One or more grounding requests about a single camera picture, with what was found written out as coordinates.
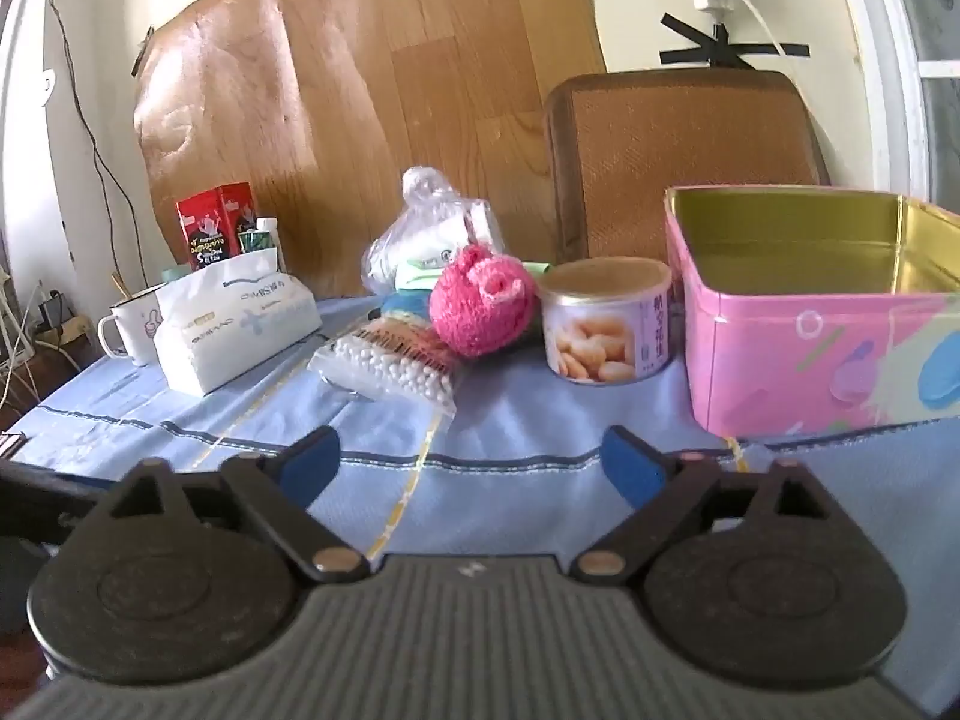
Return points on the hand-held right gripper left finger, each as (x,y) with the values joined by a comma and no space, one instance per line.
(311,465)

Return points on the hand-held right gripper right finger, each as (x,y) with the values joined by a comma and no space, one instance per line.
(634,469)

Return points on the bag of cotton swabs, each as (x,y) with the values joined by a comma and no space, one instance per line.
(382,367)

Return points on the blue plastic pouch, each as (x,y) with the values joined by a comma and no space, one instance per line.
(405,307)

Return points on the pink tin box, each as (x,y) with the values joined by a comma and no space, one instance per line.
(787,360)

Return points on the pink fluffy sock ball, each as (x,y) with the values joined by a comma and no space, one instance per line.
(480,315)

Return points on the blue tablecloth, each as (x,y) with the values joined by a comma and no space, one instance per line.
(525,405)

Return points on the white tissue pack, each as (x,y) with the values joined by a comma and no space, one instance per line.
(225,330)

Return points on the white enamel mug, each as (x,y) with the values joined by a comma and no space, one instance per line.
(135,330)

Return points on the green drink carton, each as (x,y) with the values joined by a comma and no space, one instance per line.
(259,241)

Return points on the mint green cup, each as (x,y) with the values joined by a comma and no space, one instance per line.
(174,275)

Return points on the red snack box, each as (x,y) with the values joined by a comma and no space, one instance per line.
(214,229)

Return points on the power strip with plugs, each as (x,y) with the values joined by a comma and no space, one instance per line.
(52,311)

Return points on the brown woven mat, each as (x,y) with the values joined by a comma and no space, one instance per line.
(675,142)

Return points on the wood-grain sheet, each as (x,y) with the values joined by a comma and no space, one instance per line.
(337,90)

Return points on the black tape cross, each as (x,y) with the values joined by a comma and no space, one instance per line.
(750,51)

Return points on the black tape strip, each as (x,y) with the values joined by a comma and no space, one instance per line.
(142,52)

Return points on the white window frame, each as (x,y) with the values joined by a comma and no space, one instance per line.
(900,52)

